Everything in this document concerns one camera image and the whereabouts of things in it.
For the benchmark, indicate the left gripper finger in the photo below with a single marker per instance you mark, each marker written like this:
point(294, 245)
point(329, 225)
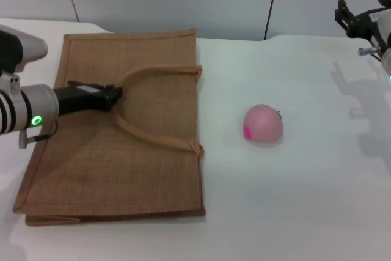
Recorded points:
point(111, 104)
point(114, 91)

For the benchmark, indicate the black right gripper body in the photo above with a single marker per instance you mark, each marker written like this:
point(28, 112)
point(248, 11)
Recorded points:
point(363, 22)

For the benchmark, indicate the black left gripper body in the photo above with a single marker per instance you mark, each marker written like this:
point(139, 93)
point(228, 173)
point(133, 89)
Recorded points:
point(81, 100)

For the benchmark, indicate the brown woven handbag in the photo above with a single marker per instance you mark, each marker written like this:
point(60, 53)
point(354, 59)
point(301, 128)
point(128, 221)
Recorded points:
point(122, 157)

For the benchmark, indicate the pink peach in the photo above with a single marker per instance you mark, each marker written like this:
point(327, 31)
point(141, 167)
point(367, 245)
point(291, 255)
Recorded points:
point(263, 126)

